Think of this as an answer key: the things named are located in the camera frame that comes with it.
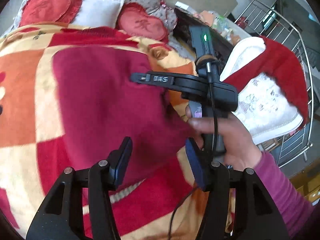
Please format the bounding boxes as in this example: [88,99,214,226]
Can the red heart pillow right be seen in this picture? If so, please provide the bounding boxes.
[117,2,169,43]

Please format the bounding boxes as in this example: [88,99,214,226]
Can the right forearm magenta sleeve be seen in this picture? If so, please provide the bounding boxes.
[254,152,315,238]

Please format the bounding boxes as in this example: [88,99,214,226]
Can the maroon fleece garment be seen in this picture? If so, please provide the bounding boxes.
[53,46,192,186]

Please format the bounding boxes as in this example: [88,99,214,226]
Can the white small pillow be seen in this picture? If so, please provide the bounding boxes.
[71,0,125,28]

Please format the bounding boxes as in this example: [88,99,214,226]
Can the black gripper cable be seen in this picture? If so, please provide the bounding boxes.
[167,62,221,240]

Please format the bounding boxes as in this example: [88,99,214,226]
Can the orange cream patterned blanket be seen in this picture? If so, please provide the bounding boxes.
[1,23,207,239]

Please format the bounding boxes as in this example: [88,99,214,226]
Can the red white folded blanket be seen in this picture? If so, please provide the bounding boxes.
[219,36,311,145]

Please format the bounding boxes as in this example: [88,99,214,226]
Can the person's right hand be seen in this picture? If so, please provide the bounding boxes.
[185,106,262,171]

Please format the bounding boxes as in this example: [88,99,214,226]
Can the red heart pillow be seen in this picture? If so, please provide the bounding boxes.
[117,2,169,43]
[19,0,82,27]

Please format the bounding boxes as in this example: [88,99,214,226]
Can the red heart pillow left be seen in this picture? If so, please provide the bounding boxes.
[19,0,82,27]

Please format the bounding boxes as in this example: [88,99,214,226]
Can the metal stair railing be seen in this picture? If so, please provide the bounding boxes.
[234,0,317,168]

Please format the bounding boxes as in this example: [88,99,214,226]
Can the dark carved wooden headboard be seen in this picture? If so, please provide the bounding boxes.
[174,8,234,64]

